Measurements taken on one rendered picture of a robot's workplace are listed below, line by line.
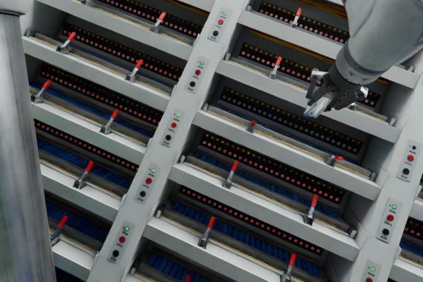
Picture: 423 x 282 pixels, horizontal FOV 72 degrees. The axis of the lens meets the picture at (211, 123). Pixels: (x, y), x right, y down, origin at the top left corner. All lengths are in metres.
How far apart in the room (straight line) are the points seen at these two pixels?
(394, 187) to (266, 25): 0.64
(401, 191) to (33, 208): 0.94
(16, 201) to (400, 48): 0.54
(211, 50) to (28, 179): 0.74
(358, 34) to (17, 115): 0.50
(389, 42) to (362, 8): 0.07
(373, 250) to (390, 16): 0.71
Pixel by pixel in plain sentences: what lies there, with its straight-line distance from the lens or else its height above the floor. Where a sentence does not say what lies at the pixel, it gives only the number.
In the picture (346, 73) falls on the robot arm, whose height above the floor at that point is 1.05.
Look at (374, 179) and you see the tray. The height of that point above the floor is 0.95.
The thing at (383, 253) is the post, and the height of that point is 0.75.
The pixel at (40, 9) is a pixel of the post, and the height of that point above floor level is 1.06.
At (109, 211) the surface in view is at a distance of 0.99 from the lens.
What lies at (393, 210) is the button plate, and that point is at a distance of 1.04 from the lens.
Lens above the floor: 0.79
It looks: 7 degrees up
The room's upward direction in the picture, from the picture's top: 24 degrees clockwise
